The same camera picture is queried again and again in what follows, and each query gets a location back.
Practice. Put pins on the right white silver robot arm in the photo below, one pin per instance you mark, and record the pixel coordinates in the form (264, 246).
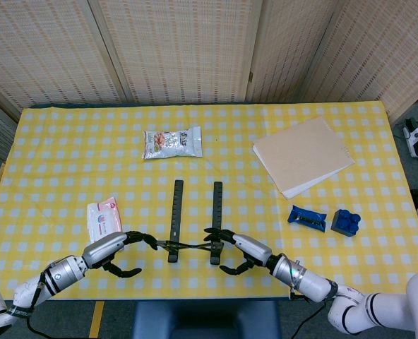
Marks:
(315, 286)

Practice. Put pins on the black folding stand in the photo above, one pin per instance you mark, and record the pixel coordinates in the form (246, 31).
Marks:
(178, 212)

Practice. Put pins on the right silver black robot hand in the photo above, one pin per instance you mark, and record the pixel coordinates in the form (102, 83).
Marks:
(255, 250)

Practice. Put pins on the yellow white checkered tablecloth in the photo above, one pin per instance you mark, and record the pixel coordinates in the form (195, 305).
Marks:
(230, 141)

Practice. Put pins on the beige paper notepad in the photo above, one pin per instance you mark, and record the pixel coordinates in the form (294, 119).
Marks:
(301, 155)

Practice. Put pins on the brass screen hinge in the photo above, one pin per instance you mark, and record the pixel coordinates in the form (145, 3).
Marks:
(251, 76)

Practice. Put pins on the yellow floor tape strip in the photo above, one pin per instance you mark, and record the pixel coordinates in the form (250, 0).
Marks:
(96, 319)

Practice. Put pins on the blue snack bar wrapper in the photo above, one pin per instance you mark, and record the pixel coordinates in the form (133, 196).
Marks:
(308, 218)

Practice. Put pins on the blue building block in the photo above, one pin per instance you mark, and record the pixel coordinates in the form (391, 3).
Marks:
(345, 223)

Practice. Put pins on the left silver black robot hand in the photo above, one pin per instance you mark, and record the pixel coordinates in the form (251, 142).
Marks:
(103, 249)

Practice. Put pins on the pink white wet wipes pack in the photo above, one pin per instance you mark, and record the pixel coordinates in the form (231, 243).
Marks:
(103, 219)

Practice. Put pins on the white power strip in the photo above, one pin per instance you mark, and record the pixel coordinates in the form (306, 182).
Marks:
(413, 141)

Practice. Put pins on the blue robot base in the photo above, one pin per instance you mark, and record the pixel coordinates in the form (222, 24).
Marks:
(205, 321)

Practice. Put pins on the white snack bag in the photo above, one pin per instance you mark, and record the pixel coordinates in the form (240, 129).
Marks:
(173, 143)

